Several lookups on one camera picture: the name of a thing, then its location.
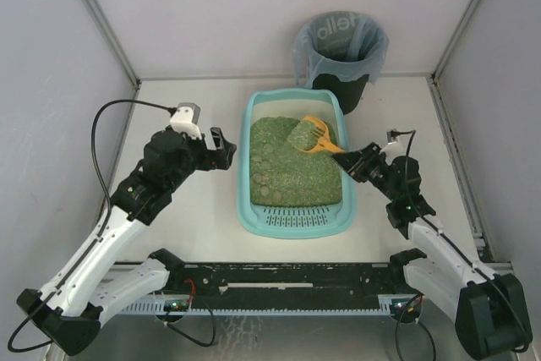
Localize black left camera cable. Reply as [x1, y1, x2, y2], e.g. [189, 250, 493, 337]
[92, 100, 178, 210]

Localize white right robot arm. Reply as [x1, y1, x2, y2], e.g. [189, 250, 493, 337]
[332, 143, 533, 360]

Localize aluminium frame post left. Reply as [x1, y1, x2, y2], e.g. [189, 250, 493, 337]
[82, 0, 140, 90]

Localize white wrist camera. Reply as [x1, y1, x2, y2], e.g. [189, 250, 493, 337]
[170, 102, 202, 139]
[386, 129, 402, 146]

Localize blue plastic bin liner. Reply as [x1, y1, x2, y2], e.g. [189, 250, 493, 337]
[292, 11, 390, 88]

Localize aluminium frame post right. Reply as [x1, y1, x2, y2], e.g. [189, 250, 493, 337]
[431, 0, 484, 82]

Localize orange litter scoop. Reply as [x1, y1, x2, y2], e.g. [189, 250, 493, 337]
[287, 116, 344, 154]

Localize aluminium frame post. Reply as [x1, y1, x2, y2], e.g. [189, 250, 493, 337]
[82, 0, 140, 90]
[431, 0, 484, 82]

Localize green litter pellets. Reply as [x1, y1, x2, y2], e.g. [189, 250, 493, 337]
[249, 117, 342, 207]

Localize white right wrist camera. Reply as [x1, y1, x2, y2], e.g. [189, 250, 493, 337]
[386, 129, 402, 146]

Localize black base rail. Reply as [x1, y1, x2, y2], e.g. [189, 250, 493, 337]
[139, 260, 440, 307]

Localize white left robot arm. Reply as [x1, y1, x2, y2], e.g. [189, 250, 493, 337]
[17, 127, 237, 356]

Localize black trash bin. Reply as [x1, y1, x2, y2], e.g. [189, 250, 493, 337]
[310, 11, 388, 114]

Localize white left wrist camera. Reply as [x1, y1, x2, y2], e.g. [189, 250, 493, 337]
[170, 102, 202, 139]

